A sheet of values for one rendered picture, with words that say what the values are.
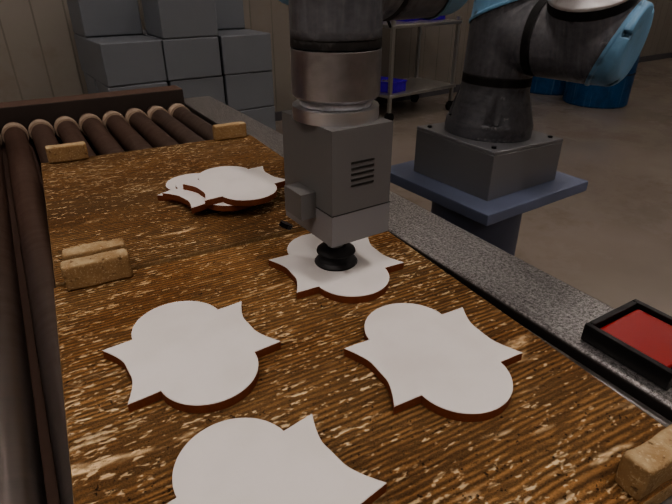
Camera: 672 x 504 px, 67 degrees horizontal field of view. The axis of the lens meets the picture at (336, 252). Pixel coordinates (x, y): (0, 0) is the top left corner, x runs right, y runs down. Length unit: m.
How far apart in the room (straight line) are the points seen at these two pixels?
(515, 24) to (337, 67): 0.51
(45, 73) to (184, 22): 1.24
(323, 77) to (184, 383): 0.25
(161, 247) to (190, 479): 0.32
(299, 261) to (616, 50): 0.53
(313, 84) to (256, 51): 3.29
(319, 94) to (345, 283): 0.17
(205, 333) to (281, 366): 0.07
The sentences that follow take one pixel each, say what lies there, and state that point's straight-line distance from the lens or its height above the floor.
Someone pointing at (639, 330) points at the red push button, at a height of 0.93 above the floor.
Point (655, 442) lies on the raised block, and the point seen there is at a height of 0.96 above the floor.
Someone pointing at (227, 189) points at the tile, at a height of 0.96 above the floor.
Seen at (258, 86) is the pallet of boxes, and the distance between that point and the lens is 3.75.
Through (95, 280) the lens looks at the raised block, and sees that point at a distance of 0.54.
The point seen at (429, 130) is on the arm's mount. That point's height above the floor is 0.95.
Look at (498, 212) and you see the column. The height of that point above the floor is 0.87.
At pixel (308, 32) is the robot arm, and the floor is 1.16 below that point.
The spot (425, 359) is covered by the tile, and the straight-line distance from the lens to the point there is 0.40.
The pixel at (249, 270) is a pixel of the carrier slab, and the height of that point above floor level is 0.94.
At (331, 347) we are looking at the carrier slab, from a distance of 0.42.
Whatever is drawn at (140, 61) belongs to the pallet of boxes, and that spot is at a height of 0.74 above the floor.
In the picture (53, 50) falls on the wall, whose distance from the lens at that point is 4.32.
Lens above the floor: 1.20
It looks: 28 degrees down
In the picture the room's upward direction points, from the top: straight up
